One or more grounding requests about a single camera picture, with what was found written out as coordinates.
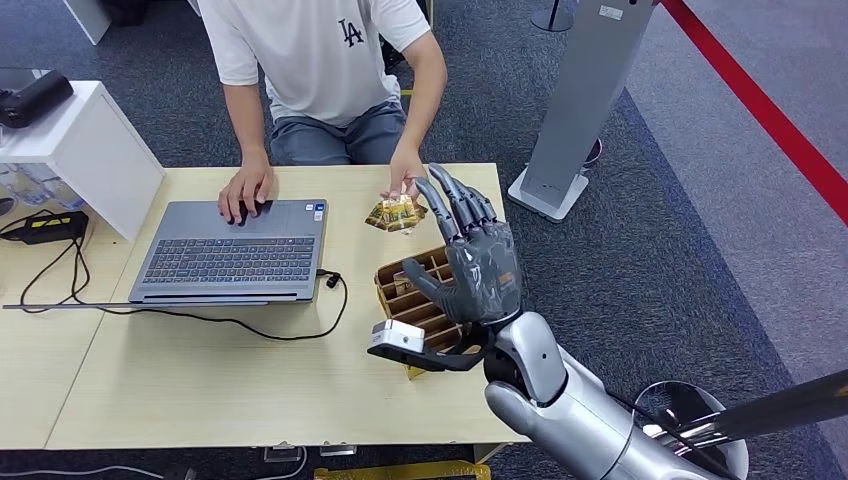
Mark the person's left hand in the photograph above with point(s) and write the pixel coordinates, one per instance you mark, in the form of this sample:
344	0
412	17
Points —
404	173

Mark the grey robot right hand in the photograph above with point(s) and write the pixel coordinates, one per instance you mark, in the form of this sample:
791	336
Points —
484	272

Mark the person's right hand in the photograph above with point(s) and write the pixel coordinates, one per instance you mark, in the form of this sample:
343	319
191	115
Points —
244	189

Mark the purple gold card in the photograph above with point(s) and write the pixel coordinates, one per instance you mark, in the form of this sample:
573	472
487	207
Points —
399	210
403	283

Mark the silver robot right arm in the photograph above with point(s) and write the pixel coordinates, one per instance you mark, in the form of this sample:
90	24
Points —
563	404

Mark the person's left forearm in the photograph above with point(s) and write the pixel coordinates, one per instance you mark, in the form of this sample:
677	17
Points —
424	99

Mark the person's right forearm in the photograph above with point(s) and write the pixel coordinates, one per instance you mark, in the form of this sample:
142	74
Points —
246	122

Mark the brown slotted card holder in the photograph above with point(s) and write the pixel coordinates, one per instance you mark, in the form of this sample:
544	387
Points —
411	308

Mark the person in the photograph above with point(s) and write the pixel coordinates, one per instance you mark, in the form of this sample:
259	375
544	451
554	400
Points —
318	60

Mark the grey laptop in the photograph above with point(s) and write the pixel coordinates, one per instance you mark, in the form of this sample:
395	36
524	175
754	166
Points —
232	258

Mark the white box shelf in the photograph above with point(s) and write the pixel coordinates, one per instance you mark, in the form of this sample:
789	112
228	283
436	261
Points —
86	152

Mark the thin grey metal strip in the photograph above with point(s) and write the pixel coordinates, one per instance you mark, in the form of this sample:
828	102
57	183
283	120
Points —
99	306

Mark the grey kiosk stand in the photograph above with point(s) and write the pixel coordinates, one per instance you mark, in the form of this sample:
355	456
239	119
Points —
583	99

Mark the clear plastic bottle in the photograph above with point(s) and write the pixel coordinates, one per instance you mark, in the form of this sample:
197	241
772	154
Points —
46	189

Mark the black yellow power adapter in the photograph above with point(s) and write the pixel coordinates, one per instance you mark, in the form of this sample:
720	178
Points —
50	227

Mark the yellow floor object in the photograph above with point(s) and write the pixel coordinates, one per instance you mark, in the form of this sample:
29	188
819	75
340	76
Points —
404	472

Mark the dark round stanchion base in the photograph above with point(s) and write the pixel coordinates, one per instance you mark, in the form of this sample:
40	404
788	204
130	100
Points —
553	16

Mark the black device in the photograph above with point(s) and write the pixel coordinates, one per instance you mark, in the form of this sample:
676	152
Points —
33	99

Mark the white cabinet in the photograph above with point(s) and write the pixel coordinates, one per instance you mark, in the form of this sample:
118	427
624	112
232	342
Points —
86	16

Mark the chrome stanchion with black pole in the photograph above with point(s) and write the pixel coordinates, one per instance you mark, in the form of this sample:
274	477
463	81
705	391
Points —
768	411

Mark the red barrier belt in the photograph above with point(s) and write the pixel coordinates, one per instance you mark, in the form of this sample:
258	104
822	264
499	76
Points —
762	109

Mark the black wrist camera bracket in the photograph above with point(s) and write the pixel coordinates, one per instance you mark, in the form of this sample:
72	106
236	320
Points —
450	361

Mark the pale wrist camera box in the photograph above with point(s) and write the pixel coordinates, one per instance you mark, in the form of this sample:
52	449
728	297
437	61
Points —
399	336

